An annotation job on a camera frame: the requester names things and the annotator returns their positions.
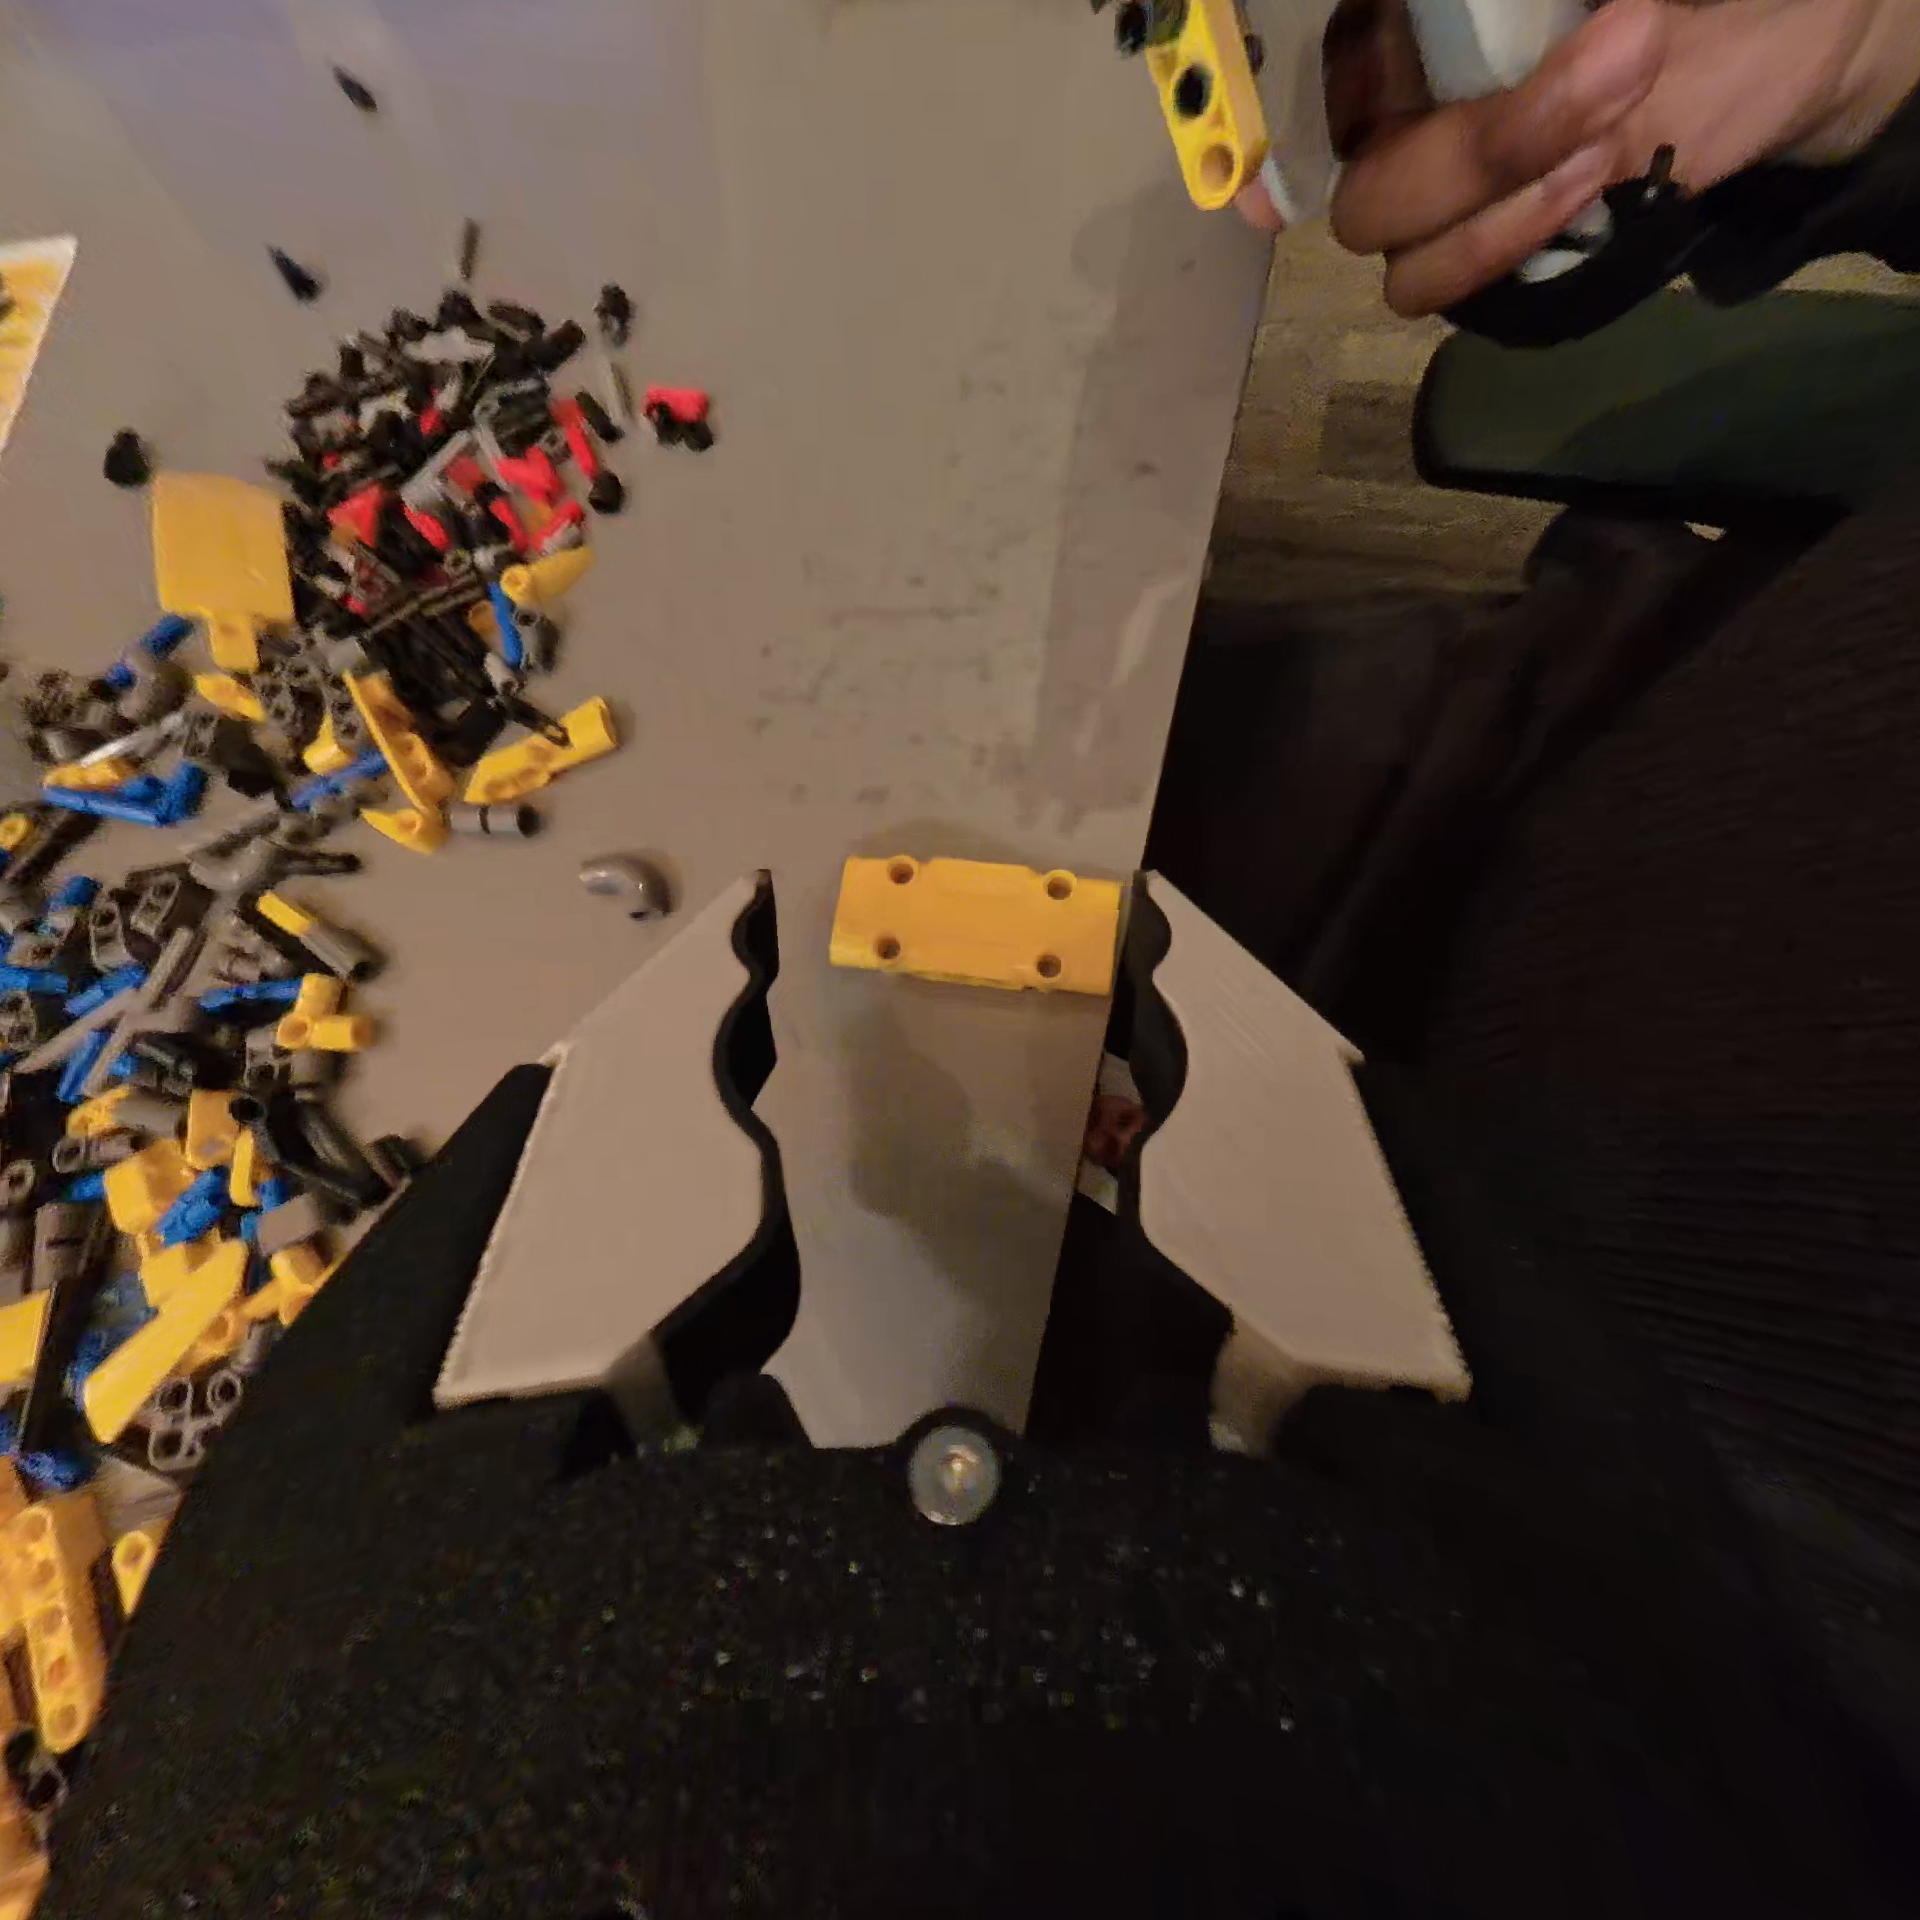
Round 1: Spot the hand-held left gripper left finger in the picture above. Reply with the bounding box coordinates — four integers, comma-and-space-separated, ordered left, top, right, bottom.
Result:
433, 868, 801, 1455

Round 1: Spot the person's right forearm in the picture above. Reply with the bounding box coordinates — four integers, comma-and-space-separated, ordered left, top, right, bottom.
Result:
1703, 135, 1920, 304

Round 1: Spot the black chair armrest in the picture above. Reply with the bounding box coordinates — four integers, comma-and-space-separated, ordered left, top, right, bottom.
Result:
1413, 285, 1920, 521

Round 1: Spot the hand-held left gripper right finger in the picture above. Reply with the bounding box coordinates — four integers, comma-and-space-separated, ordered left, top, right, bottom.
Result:
1122, 868, 1475, 1455

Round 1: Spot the person's right hand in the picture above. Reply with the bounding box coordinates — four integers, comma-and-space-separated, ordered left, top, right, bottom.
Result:
1326, 0, 1920, 320

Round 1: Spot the pile of yellow blue bricks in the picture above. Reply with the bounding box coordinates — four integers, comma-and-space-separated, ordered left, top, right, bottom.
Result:
0, 614, 621, 1907

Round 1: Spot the pile of black red pins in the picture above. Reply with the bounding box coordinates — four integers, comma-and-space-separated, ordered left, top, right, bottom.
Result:
276, 278, 719, 722

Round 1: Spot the yellow rectangular panel brick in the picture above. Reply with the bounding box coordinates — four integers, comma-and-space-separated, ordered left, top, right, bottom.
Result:
829, 855, 1122, 998

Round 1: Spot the large yellow panel brick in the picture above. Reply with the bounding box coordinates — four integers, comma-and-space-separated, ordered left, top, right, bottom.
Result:
148, 471, 299, 672

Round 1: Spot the yellow beam with black pins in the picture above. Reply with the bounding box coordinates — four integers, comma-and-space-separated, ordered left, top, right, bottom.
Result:
1118, 0, 1273, 212

